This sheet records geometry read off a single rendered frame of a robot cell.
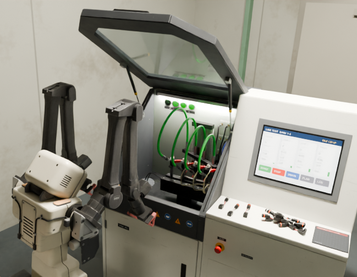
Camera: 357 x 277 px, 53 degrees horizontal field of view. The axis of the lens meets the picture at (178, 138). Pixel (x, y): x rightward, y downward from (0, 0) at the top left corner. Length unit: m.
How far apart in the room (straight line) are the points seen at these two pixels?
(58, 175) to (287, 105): 1.20
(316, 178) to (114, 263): 1.38
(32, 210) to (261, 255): 1.12
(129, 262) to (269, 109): 1.29
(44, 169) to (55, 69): 2.06
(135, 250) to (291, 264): 0.95
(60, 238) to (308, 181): 1.24
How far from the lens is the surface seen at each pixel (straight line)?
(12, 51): 3.31
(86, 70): 3.76
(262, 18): 4.56
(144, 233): 2.25
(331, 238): 1.96
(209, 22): 4.91
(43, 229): 1.56
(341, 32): 4.21
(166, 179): 2.27
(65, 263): 1.77
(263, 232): 1.89
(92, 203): 1.51
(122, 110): 1.42
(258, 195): 2.07
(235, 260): 2.04
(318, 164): 1.99
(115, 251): 2.48
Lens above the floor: 2.00
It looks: 20 degrees down
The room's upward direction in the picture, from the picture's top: 3 degrees clockwise
